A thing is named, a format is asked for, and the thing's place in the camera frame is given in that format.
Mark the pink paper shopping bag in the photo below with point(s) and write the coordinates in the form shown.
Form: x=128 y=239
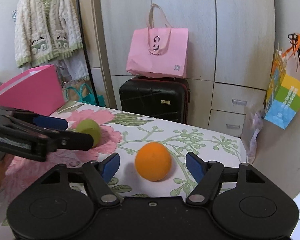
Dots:
x=158 y=52

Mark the colourful hanging gift bag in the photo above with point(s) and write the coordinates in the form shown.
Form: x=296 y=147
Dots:
x=283 y=94

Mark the grey wardrobe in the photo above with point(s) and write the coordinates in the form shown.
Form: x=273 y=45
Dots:
x=222 y=48

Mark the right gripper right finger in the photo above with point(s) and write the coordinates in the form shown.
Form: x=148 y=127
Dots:
x=208 y=178

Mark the cream green knit cardigan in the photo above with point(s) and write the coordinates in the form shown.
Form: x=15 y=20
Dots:
x=48 y=31

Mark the black suitcase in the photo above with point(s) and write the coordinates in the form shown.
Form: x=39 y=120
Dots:
x=163 y=98

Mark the teal gift bag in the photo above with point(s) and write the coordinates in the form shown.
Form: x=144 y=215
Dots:
x=89 y=98

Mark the pink storage box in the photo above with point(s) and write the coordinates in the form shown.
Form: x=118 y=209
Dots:
x=37 y=89

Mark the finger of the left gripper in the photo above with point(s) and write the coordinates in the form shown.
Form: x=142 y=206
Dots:
x=69 y=140
x=50 y=122

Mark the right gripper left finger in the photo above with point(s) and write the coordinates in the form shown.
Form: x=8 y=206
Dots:
x=98 y=175

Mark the green soft ball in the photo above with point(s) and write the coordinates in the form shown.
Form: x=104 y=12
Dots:
x=91 y=127

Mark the orange soft ball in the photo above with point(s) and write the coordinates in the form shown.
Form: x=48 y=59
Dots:
x=153 y=161

